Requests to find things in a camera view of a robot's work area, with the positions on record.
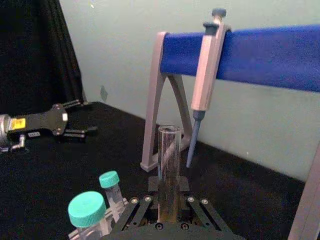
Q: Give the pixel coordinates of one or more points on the black table cloth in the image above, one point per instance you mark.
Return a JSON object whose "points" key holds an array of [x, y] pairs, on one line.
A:
{"points": [[62, 165]]}

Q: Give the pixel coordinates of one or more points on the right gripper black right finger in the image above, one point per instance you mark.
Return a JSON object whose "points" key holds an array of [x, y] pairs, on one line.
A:
{"points": [[200, 212]]}

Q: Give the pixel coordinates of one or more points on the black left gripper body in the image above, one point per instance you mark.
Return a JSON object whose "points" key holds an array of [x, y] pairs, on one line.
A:
{"points": [[47, 121]]}

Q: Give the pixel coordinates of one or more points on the large teal-capped clear tube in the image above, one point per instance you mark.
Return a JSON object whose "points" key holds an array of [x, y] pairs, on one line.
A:
{"points": [[86, 208]]}

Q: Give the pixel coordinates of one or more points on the grey pipette stand, blue bar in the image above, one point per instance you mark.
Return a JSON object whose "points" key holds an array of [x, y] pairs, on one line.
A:
{"points": [[262, 53]]}

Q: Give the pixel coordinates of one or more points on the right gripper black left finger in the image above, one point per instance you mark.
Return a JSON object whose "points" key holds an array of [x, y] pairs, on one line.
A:
{"points": [[136, 212]]}

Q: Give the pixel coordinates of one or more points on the black curtain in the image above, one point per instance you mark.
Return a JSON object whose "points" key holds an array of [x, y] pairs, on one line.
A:
{"points": [[35, 50]]}

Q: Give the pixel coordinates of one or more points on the clear plastic tube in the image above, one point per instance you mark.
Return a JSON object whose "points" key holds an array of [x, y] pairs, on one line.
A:
{"points": [[169, 160]]}

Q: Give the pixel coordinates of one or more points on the grey pipette with blue tip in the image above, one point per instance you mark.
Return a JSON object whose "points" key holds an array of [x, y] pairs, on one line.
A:
{"points": [[207, 72]]}

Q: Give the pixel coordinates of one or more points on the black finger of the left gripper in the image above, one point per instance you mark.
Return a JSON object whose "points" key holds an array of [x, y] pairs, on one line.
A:
{"points": [[73, 103], [77, 132]]}

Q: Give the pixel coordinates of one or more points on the small teal-capped clear tube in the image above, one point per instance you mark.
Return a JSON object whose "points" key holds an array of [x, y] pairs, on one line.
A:
{"points": [[110, 180]]}

